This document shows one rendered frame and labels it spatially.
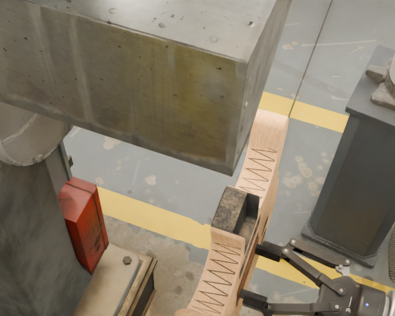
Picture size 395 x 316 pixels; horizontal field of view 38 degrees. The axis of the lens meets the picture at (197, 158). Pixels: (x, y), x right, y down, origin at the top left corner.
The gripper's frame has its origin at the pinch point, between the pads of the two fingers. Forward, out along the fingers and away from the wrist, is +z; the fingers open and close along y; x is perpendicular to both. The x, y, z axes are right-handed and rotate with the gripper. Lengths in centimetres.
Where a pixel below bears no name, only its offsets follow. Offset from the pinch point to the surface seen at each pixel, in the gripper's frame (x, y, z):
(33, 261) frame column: -33, -5, 47
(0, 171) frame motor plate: 12.6, -2.0, 38.2
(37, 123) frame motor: 24.0, 2.2, 30.4
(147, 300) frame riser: -99, 8, 33
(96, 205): -47, 16, 44
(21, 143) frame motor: 24.0, -1.2, 30.9
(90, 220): -48, 12, 45
